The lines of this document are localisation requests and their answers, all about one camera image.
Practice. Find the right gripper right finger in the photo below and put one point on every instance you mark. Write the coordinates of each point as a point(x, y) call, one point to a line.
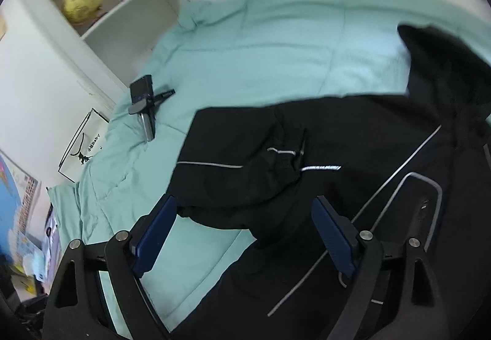
point(350, 250)

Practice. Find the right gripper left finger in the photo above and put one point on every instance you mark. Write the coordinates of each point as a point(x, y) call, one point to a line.
point(146, 238)

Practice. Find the black hooded jacket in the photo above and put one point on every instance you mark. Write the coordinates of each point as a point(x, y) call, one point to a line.
point(414, 170)

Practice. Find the white paper shopping bag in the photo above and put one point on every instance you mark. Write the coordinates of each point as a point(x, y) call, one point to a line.
point(87, 141)

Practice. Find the world map poster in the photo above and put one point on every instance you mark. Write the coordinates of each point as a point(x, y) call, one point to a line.
point(18, 196)

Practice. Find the phone on selfie stick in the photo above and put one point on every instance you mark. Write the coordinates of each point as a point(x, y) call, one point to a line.
point(144, 103)

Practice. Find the mint green quilt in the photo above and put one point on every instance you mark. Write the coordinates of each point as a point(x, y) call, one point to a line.
point(245, 53)

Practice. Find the white bookshelf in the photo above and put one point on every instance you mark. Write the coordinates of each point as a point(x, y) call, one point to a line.
point(113, 46)

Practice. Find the yellow round plush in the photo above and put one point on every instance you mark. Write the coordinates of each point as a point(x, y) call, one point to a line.
point(79, 11)

